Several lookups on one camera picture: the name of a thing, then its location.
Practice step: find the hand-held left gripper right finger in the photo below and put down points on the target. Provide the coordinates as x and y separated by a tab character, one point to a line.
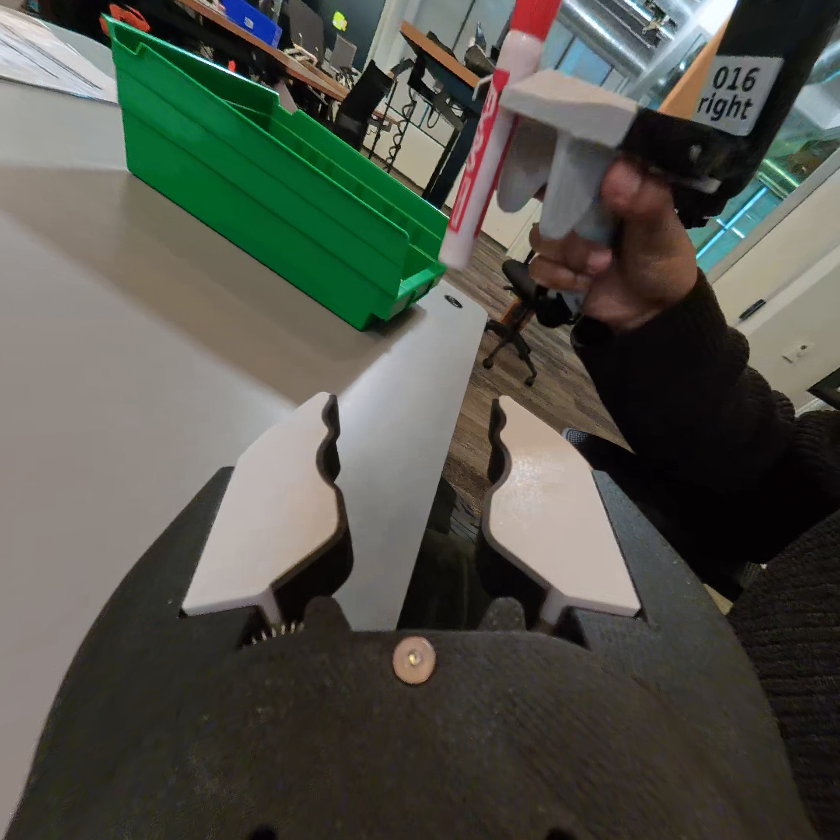
558	525

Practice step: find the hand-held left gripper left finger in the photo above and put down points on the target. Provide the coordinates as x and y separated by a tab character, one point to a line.
262	525

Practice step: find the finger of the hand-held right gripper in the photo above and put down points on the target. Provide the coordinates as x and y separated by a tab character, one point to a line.
571	108

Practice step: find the red dry-erase marker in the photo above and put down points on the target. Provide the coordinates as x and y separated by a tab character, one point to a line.
482	151

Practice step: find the green storage bin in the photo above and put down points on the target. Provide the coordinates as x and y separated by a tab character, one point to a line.
262	197

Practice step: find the person's right forearm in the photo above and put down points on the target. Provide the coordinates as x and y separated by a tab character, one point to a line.
689	407

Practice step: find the grey desk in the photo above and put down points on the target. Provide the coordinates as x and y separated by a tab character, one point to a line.
131	328

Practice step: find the person's right hand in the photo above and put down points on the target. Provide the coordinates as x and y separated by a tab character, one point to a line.
643	262

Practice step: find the background work table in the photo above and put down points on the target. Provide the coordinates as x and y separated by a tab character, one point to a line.
439	56
289	62

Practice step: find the black office chair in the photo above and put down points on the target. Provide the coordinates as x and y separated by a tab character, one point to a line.
525	282
361	105

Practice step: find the blue storage bin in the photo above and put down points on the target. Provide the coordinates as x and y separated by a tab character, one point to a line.
253	19

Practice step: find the white paper card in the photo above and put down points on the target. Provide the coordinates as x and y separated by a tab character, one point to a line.
39	52

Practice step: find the silver ceiling duct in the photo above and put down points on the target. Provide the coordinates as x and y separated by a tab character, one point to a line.
610	33

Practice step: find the wooden post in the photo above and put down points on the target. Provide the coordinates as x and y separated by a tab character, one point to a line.
689	79

